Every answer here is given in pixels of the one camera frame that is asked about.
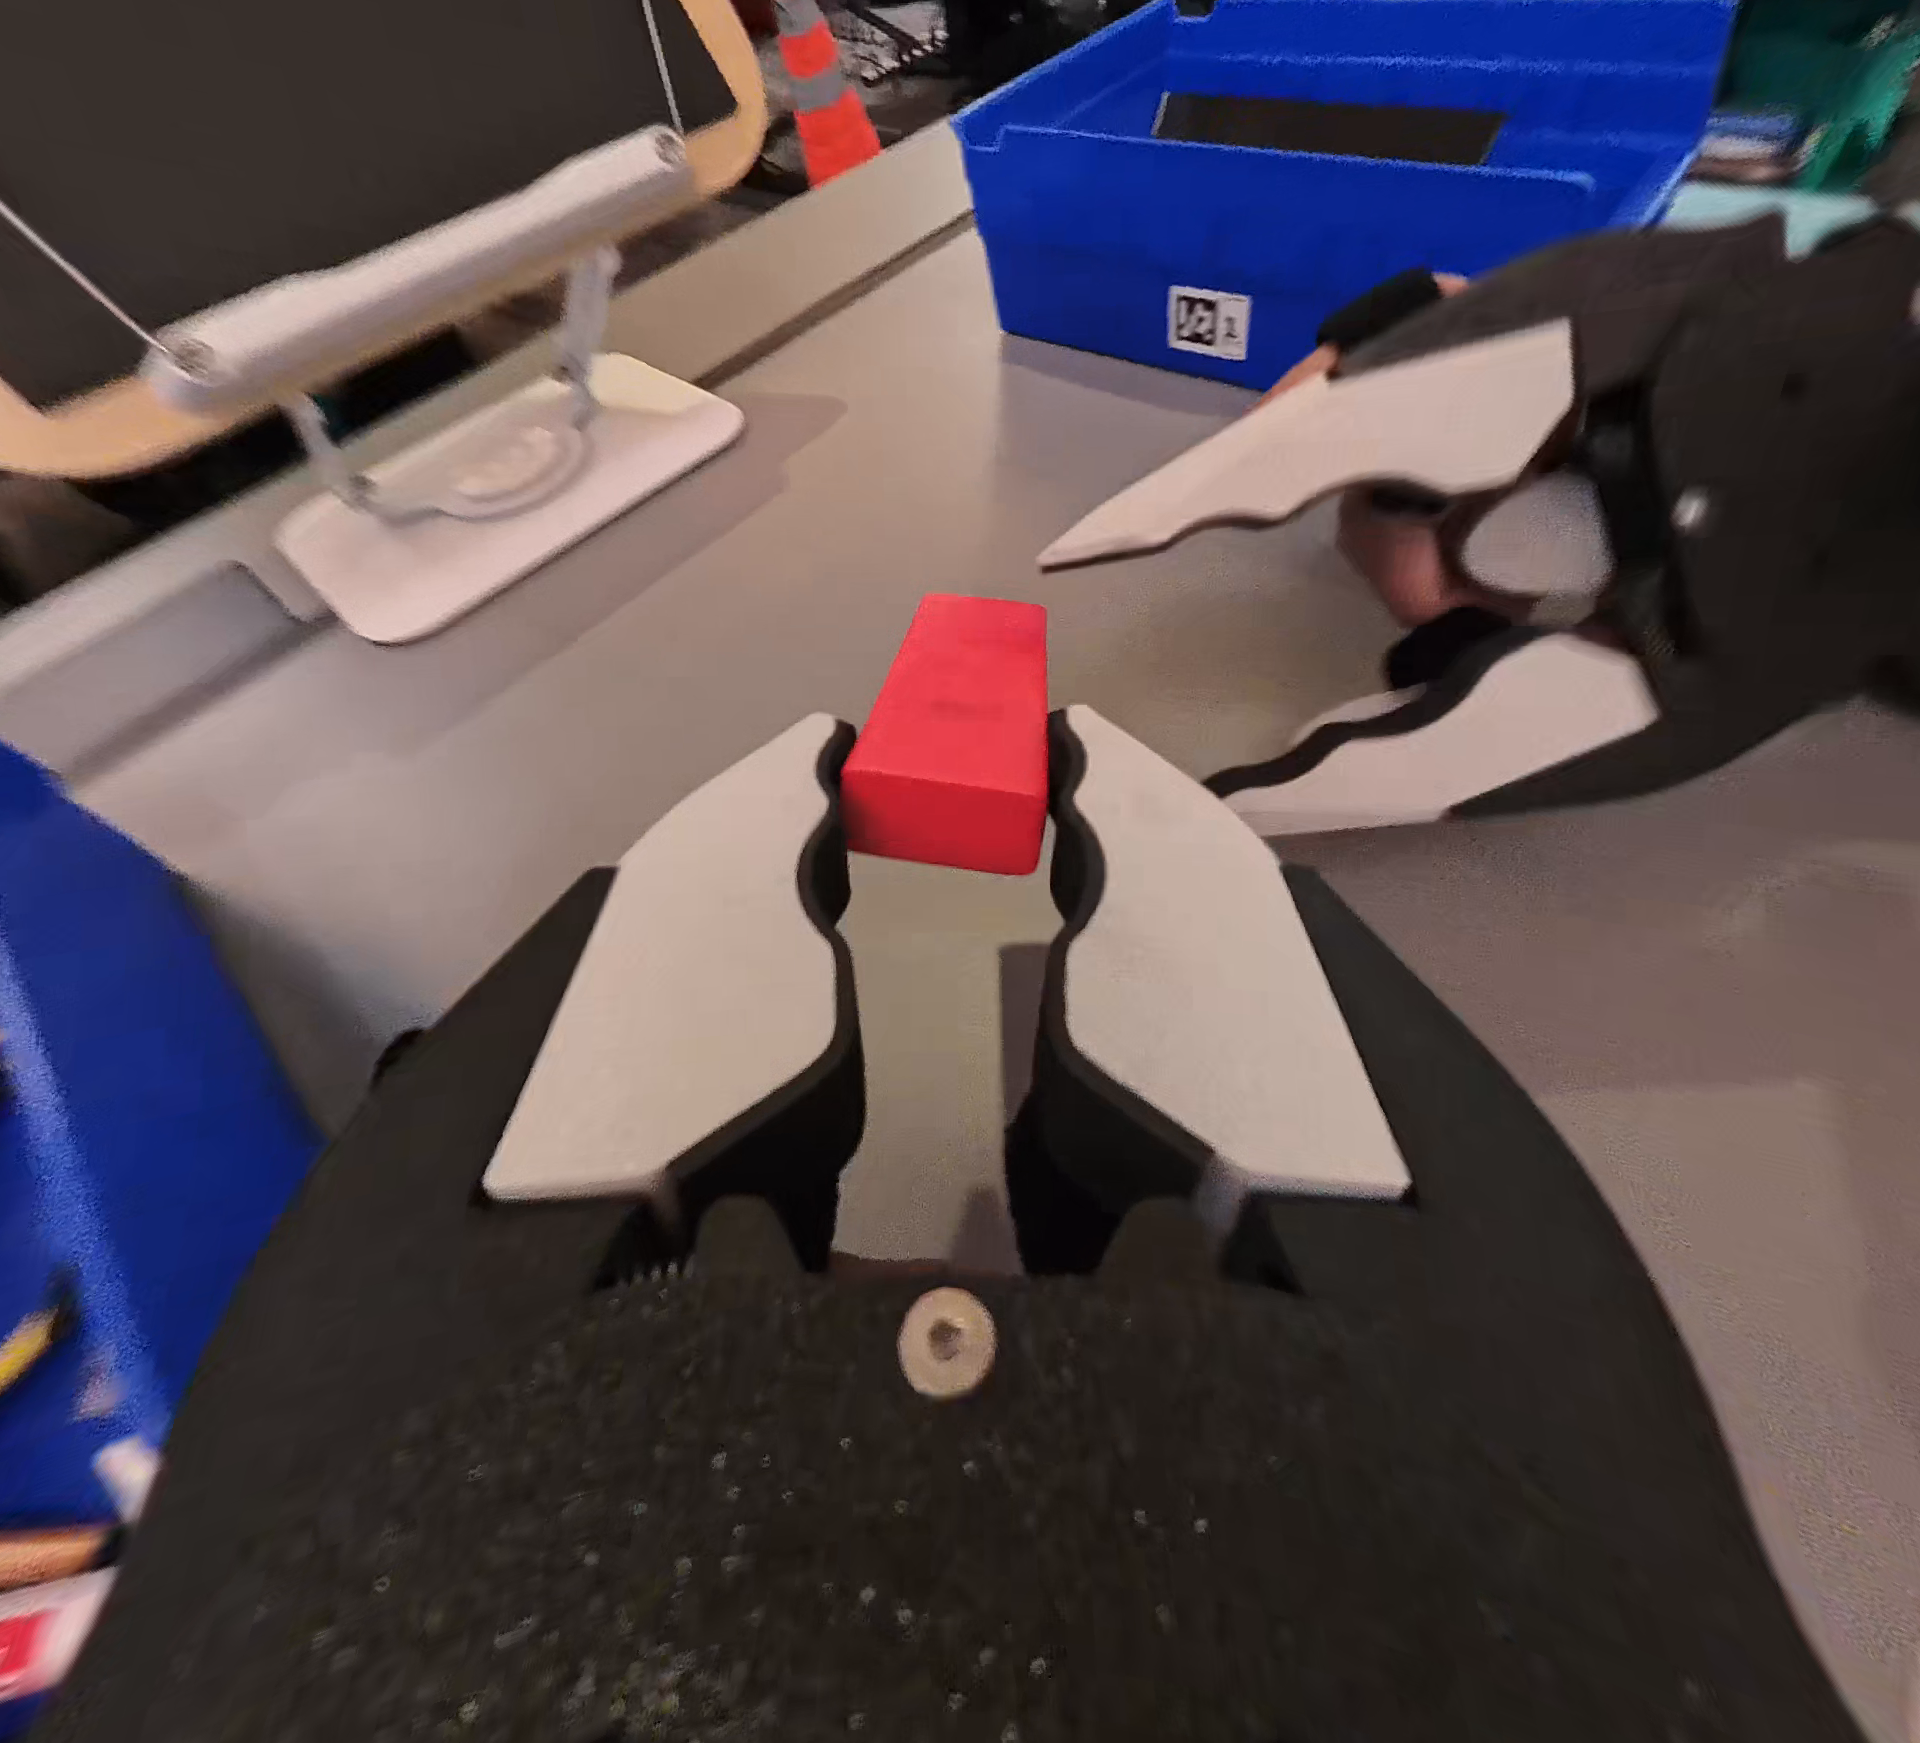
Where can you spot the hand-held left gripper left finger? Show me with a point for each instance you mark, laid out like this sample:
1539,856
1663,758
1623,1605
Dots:
675,1024

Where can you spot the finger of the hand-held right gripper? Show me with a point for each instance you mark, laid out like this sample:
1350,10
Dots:
1350,438
1484,738

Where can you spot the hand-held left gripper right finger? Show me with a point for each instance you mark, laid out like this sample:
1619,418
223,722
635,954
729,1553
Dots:
1230,1024

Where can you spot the blue plastic bin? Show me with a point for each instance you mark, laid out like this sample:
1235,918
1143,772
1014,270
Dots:
1320,242
134,1098

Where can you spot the red box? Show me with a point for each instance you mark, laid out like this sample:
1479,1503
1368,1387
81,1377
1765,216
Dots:
953,754

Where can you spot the person's right hand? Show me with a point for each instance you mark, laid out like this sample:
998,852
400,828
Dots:
1394,558

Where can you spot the green crate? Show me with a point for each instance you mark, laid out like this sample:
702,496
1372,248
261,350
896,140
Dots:
1823,86

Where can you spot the orange traffic cone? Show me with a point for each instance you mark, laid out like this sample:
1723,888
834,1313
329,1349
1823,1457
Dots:
810,62

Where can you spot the black wooden book stand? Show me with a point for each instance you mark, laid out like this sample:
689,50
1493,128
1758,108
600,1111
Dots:
301,48

